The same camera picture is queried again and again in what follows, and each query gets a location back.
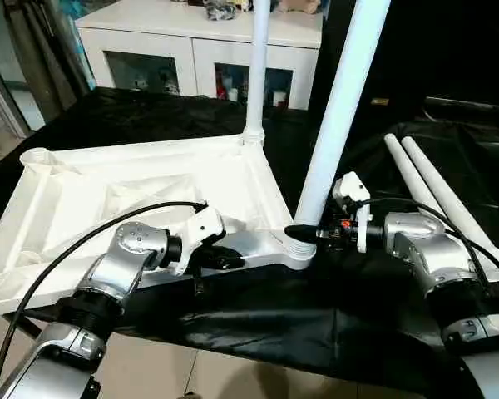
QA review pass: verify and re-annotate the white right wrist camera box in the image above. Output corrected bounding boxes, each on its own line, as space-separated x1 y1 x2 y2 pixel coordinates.
331 171 373 254

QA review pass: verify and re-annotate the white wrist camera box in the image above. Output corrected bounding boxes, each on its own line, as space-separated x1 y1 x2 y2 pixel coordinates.
165 206 227 277
331 171 373 254

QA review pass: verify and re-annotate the white plastic table top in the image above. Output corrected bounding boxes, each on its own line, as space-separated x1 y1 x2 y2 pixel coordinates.
0 133 320 317

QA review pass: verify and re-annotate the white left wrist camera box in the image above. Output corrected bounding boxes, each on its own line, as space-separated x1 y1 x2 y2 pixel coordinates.
165 206 227 277

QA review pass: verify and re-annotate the white plastic table leg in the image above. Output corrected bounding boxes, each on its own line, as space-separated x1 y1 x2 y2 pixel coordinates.
401 135 499 279
286 0 393 260
241 0 272 146
384 133 450 219

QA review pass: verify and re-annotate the brown teddy bear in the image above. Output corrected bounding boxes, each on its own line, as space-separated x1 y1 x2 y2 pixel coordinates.
276 0 324 14

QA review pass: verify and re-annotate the white sideboard with glass doors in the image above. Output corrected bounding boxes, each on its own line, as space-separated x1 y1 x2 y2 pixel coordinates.
75 0 325 111

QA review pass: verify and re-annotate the clear glass ornament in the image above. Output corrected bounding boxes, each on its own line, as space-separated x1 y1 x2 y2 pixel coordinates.
203 0 244 22

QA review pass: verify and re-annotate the black work mat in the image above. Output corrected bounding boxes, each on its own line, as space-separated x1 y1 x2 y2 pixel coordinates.
0 83 499 396

